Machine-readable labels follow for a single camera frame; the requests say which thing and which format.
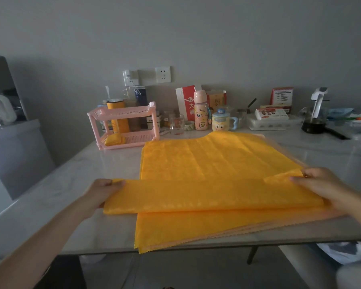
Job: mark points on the person's right hand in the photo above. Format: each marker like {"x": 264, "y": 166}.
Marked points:
{"x": 328, "y": 186}

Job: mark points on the person's left hand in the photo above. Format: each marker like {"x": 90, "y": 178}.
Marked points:
{"x": 96, "y": 194}

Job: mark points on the person's right thumb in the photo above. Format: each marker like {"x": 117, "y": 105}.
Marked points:
{"x": 299, "y": 179}

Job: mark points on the person's left thumb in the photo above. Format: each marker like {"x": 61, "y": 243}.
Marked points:
{"x": 116, "y": 183}

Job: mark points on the yellow cloth sheet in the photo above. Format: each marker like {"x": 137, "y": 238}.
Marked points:
{"x": 216, "y": 177}

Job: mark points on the person's left forearm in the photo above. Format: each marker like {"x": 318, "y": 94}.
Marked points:
{"x": 33, "y": 249}

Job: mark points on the yellow sponge pad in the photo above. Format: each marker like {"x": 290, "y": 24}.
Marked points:
{"x": 114, "y": 139}

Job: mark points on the pink plastic two-tier rack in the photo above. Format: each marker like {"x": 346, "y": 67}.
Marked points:
{"x": 125, "y": 126}

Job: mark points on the white plastic egg tray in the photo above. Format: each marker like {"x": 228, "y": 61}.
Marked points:
{"x": 273, "y": 122}

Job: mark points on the yellow cylindrical canister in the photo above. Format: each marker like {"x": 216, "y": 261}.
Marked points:
{"x": 118, "y": 115}

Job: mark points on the white box with red label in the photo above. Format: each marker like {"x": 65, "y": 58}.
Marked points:
{"x": 271, "y": 113}

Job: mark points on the blue plastic bag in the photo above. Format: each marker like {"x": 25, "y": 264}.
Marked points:
{"x": 340, "y": 112}

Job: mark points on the dark blue bottle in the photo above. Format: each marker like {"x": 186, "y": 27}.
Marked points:
{"x": 141, "y": 105}

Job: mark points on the red and white desk card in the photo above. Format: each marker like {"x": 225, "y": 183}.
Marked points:
{"x": 281, "y": 97}

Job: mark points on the white plastic bag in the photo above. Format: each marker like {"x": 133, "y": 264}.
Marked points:
{"x": 343, "y": 252}

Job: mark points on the clear glass cup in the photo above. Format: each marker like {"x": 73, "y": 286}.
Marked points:
{"x": 177, "y": 124}

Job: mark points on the glass mug with spoon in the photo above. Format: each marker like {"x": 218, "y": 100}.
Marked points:
{"x": 243, "y": 115}

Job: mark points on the black table leg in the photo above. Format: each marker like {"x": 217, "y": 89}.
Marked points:
{"x": 252, "y": 254}

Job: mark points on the yellow cartoon cup with lid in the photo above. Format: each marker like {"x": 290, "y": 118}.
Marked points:
{"x": 221, "y": 120}

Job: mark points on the red and white paper bag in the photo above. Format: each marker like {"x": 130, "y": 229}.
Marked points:
{"x": 185, "y": 102}

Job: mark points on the pink cartoon water bottle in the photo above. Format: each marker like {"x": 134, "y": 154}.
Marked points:
{"x": 201, "y": 109}

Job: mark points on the orange cardboard box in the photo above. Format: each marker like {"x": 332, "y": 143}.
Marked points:
{"x": 217, "y": 100}

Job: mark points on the white electric kettle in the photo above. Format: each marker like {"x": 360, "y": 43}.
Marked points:
{"x": 1, "y": 108}

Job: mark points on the white wall socket with charger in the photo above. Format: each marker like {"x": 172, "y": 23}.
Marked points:
{"x": 130, "y": 77}

